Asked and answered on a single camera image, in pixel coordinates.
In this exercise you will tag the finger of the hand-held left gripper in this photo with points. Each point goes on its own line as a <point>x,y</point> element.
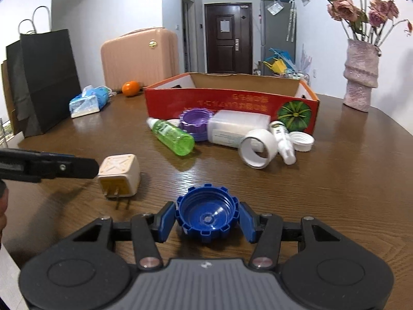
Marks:
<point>74,168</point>

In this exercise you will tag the black paper bag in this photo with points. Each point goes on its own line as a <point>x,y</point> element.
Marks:
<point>51,80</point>
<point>13,80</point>

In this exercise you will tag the small white spray bottle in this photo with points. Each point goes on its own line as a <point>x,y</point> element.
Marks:
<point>284,142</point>

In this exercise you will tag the cream power adapter plug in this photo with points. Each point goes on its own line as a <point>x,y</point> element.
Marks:
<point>117,171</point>

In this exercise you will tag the red cardboard box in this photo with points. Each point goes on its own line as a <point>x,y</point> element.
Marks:
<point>232,98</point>

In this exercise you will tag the translucent white plastic box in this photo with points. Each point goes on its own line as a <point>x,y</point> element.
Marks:
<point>237,127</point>

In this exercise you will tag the orange fruit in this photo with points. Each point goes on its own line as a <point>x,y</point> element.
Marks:
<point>130,88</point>

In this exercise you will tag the grey refrigerator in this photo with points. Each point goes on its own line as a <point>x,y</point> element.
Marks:
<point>276,35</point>

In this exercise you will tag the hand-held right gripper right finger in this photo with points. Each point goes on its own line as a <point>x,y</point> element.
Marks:
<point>246,224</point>

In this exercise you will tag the paper notice on door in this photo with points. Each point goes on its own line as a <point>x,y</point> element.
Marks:
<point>225,25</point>

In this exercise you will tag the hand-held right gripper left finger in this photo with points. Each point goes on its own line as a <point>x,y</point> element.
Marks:
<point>167,222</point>

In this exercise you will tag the person's left hand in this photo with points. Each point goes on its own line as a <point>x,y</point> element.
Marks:
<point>3,210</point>

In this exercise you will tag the white folded umbrella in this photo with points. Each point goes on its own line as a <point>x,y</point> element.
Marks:
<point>291,22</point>

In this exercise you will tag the green spray bottle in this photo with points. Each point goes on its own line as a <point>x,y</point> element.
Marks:
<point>172,137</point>

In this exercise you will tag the pink suitcase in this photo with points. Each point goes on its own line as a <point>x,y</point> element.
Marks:
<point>138,59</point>

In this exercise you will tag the white tape roll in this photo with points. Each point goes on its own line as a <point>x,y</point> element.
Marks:
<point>267,142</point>

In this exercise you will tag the dark brown door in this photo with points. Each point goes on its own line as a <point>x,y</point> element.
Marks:
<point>222,55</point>

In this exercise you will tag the blue tissue pack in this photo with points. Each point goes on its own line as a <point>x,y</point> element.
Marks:
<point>87,101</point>

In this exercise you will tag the pink textured vase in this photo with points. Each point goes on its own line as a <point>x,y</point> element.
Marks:
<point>359,74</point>

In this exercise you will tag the clear plastic bag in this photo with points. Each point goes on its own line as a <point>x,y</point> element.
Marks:
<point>275,8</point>

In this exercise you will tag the purple ridged cap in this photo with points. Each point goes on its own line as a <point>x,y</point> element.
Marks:
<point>195,118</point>

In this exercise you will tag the blue bottle cap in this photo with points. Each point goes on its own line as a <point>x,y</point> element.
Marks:
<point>206,213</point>

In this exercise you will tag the white ridged bottle cap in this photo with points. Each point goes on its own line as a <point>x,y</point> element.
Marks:
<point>301,140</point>

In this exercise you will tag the dried pink roses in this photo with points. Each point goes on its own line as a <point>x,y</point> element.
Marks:
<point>347,8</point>

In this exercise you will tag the interior doorway frame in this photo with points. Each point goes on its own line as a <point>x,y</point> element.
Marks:
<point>188,35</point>

